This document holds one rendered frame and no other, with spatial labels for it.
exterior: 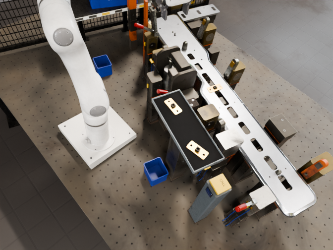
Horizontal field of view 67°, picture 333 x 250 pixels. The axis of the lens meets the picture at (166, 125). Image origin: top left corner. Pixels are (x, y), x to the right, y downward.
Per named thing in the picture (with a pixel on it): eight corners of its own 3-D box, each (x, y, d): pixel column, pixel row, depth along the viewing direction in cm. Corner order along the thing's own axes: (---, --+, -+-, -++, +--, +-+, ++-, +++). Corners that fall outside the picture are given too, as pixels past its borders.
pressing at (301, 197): (324, 198, 110) (326, 197, 108) (285, 222, 103) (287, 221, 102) (176, 13, 171) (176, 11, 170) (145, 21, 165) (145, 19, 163)
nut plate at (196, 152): (208, 153, 97) (209, 152, 96) (203, 160, 96) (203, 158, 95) (191, 140, 100) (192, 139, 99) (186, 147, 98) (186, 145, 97)
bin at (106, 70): (113, 74, 176) (112, 64, 168) (99, 78, 173) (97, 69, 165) (107, 63, 181) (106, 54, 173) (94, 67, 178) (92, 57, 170)
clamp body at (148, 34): (155, 78, 178) (158, 36, 148) (142, 82, 175) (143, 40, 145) (151, 72, 181) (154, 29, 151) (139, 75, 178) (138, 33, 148)
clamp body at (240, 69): (232, 104, 171) (250, 66, 142) (217, 109, 168) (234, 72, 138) (227, 96, 174) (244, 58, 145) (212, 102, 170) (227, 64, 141)
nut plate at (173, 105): (182, 111, 107) (183, 109, 106) (175, 115, 106) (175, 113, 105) (170, 97, 110) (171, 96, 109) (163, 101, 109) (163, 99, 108)
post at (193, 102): (186, 145, 151) (199, 104, 117) (179, 148, 149) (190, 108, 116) (182, 138, 153) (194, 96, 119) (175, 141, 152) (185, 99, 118)
